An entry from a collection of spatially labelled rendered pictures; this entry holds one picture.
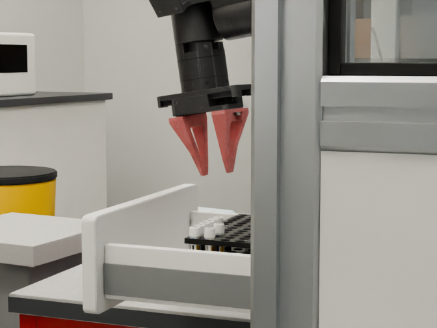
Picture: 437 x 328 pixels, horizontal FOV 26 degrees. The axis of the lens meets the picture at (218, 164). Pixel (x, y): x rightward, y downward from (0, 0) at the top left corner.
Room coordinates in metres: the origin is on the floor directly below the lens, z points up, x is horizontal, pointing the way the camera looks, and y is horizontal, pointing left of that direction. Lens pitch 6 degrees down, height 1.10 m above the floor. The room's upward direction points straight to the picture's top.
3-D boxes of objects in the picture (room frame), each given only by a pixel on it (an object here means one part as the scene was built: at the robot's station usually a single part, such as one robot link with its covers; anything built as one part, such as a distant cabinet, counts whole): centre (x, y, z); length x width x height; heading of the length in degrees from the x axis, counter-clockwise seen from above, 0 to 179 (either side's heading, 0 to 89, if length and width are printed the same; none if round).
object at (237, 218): (1.11, 0.00, 0.90); 0.18 x 0.02 x 0.01; 159
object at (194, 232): (1.04, 0.03, 0.89); 0.01 x 0.01 x 0.05
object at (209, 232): (1.03, 0.01, 0.89); 0.01 x 0.01 x 0.05
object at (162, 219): (1.15, 0.09, 0.87); 0.29 x 0.02 x 0.11; 159
